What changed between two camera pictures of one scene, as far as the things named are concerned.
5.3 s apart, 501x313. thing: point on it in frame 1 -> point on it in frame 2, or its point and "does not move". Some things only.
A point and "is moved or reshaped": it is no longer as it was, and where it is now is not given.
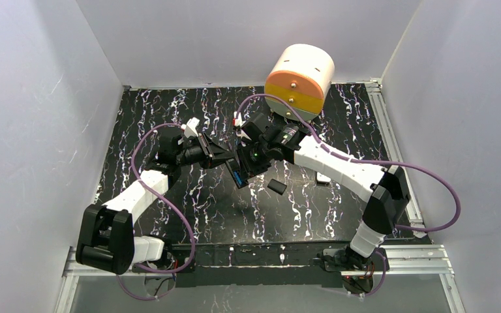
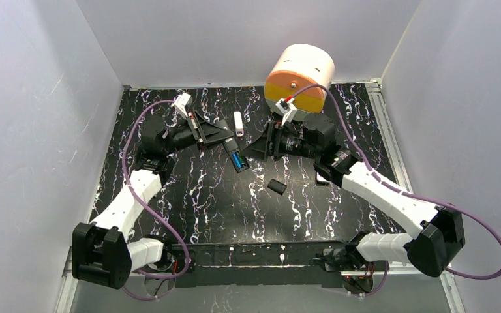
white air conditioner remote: (322, 178) does not move
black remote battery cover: (276, 186) does not move
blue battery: (237, 177) is moved or reshaped
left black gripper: (207, 151) -> (196, 130)
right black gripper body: (241, 165) -> (276, 141)
